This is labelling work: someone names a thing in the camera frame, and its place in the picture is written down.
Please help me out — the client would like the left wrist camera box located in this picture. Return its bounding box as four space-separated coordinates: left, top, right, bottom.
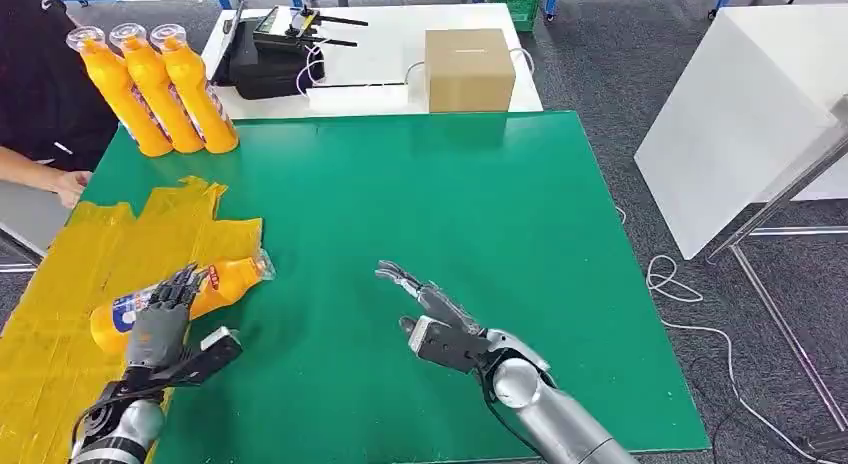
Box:
148 325 244 389

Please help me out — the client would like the grey side table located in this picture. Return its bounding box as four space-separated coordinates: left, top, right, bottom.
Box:
0 180 73 274

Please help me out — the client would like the black carrying case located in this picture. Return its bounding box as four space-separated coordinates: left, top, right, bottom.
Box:
213 3 328 102

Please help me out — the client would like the grey metal stand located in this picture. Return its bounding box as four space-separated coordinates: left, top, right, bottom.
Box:
704 95 848 437

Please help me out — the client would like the white floor cable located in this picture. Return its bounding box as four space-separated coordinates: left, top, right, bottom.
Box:
614 205 837 464

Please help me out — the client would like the person's hand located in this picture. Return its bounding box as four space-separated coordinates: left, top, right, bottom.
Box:
52 170 94 211

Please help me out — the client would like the white board table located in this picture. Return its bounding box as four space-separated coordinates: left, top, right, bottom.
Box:
633 3 848 262

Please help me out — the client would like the black remote controller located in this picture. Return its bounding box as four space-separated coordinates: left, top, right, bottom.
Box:
252 3 370 56

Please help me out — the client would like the white table cable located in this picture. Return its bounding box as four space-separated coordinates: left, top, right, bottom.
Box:
294 38 537 99

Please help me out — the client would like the green plastic crate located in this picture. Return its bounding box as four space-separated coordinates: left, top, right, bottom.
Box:
488 0 544 34

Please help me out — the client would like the green table mat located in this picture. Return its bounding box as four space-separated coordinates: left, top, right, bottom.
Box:
79 110 712 464

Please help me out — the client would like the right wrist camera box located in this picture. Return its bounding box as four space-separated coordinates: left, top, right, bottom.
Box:
406 314 493 376

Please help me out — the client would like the brown cardboard box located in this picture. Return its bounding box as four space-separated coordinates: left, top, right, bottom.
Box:
423 28 518 114

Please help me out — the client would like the person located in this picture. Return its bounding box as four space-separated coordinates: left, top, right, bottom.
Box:
0 0 121 211

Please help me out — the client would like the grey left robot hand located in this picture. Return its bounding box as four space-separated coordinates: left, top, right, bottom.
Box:
124 264 209 372

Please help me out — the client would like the orange drink bottle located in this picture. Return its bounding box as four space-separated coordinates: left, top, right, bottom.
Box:
89 248 277 357
148 23 240 156
65 25 176 160
108 22 207 156

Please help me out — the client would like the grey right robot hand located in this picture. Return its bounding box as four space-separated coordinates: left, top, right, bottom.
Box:
374 260 486 338

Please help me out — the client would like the yellow plastic sheet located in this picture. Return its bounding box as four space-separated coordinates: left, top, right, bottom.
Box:
0 175 266 464

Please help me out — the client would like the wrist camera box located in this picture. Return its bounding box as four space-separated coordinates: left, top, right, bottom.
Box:
148 325 244 389
406 314 493 376

